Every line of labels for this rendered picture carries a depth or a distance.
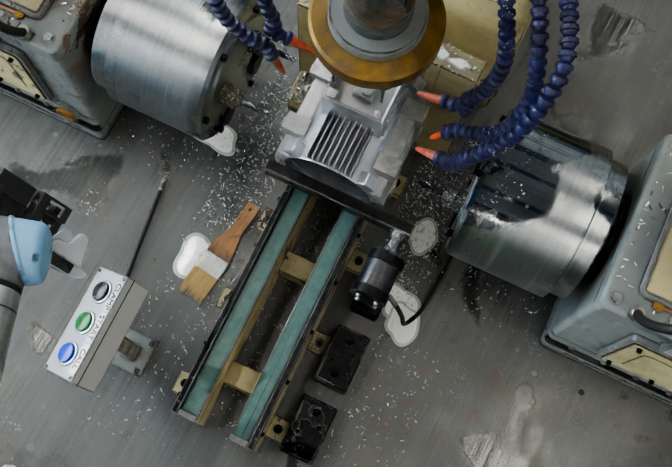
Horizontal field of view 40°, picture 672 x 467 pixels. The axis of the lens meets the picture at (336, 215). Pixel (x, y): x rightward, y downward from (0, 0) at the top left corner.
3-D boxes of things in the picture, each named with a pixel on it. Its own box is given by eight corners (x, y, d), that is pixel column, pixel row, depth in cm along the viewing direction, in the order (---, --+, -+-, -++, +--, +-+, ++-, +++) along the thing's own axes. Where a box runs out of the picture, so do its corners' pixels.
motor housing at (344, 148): (326, 78, 163) (328, 28, 145) (426, 123, 162) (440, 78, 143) (276, 176, 158) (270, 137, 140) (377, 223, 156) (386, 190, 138)
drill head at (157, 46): (111, -31, 169) (78, -115, 145) (294, 50, 165) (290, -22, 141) (41, 84, 162) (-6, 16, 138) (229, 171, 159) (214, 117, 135)
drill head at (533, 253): (448, 119, 162) (471, 57, 138) (669, 218, 158) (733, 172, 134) (388, 245, 156) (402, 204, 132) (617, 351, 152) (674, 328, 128)
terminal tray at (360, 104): (351, 49, 148) (353, 29, 141) (413, 77, 147) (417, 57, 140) (319, 113, 145) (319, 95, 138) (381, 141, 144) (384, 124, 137)
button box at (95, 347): (121, 278, 145) (98, 264, 141) (150, 290, 140) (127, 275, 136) (66, 379, 140) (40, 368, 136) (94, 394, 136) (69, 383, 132)
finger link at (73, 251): (113, 251, 134) (68, 222, 127) (92, 288, 132) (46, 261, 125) (100, 246, 136) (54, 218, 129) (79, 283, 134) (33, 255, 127)
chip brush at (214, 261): (243, 198, 170) (243, 196, 169) (266, 213, 169) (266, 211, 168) (176, 290, 165) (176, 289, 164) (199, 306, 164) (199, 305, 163)
